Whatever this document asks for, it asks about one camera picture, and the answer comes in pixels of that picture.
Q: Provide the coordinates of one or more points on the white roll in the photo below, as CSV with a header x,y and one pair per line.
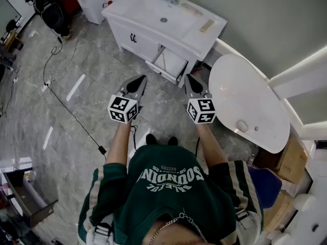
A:
x,y
34,193

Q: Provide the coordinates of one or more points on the black power adapter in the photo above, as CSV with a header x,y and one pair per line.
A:
x,y
102,150

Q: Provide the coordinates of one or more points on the person's left forearm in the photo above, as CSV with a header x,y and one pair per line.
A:
x,y
118,142

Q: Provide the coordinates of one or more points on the orange cabinet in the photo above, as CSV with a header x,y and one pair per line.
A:
x,y
69,0

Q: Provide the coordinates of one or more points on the blue cushion wooden stool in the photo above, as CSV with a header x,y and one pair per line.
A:
x,y
264,185

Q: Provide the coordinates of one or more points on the chrome sink drain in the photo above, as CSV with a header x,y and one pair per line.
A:
x,y
163,20

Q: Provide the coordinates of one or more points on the white power strip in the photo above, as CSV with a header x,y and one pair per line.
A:
x,y
45,85

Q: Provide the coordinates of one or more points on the dark open wooden box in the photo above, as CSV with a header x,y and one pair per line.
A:
x,y
28,205

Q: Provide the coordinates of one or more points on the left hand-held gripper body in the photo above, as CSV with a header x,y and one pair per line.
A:
x,y
122,108

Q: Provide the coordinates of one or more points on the beige flat wooden strip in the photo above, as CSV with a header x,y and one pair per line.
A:
x,y
207,25

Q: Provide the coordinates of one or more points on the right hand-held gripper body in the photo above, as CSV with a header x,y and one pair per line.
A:
x,y
201,110

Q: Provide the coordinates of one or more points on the black office chair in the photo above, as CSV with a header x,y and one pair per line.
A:
x,y
52,14

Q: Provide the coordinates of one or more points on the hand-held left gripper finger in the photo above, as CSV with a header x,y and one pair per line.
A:
x,y
130,83
139,89

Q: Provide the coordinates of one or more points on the brown cardboard box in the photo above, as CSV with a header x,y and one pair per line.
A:
x,y
291,159

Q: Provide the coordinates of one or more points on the white rounded foam piece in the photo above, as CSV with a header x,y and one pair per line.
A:
x,y
305,202

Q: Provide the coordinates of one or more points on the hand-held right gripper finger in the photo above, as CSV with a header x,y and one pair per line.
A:
x,y
200,87
189,88

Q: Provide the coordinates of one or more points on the white sink vanity cabinet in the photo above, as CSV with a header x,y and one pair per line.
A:
x,y
153,14

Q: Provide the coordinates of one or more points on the black shoe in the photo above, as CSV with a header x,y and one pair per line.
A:
x,y
151,139
173,141

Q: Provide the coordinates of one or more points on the person's right forearm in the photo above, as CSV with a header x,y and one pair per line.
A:
x,y
210,144

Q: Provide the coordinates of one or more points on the white vanity drawer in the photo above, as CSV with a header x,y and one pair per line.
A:
x,y
172,61

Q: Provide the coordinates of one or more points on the white water dispenser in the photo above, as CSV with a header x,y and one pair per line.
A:
x,y
92,6

